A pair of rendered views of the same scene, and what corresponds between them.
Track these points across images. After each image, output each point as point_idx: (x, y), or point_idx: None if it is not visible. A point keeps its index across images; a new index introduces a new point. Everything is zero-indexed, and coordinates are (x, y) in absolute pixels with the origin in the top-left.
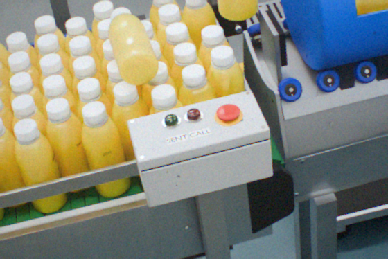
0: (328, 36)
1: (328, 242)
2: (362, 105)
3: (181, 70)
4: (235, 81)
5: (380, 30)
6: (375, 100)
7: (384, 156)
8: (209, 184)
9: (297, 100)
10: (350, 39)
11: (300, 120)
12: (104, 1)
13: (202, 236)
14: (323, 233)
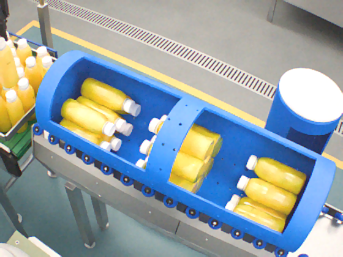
0: (37, 119)
1: (73, 204)
2: (67, 161)
3: (2, 90)
4: (10, 109)
5: (60, 134)
6: (73, 164)
7: (89, 191)
8: None
9: (41, 136)
10: (47, 128)
11: (40, 145)
12: (24, 39)
13: None
14: (70, 198)
